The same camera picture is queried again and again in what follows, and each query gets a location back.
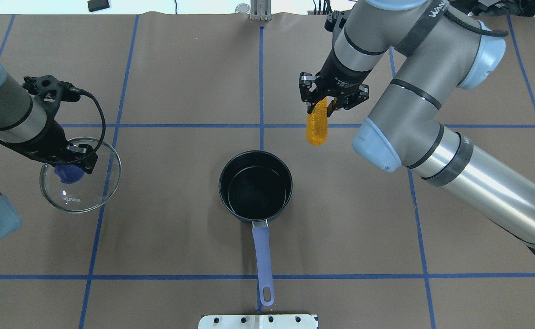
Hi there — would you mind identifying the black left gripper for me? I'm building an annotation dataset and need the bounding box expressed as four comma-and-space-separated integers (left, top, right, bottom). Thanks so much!
30, 121, 98, 175

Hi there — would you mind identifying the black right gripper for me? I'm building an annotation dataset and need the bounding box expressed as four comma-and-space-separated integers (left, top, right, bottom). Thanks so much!
299, 50, 370, 115

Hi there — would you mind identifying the yellow corn cob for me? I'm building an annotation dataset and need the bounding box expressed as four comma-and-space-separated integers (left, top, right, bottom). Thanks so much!
306, 98, 328, 146

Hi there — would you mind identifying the glass lid with blue knob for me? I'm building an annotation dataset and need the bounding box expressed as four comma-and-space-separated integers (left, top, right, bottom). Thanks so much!
39, 142, 122, 214

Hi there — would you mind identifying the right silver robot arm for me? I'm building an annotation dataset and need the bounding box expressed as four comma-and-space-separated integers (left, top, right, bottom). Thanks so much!
299, 0, 535, 255

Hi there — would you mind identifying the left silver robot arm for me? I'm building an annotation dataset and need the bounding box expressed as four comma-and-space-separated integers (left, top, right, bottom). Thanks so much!
0, 63, 104, 240

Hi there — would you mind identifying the small black square device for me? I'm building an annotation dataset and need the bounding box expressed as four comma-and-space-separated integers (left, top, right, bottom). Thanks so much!
86, 0, 110, 12

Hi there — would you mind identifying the blue saucepan with handle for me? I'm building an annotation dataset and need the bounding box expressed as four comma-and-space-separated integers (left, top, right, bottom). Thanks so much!
218, 150, 293, 307

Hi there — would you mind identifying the aluminium frame post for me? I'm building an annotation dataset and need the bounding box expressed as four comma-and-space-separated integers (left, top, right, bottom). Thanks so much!
249, 0, 273, 21

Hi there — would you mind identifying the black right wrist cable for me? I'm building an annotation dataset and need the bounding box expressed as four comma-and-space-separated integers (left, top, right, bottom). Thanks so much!
443, 7, 509, 38

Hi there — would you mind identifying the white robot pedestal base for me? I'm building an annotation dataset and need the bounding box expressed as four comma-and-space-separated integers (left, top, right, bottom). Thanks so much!
198, 314, 319, 329

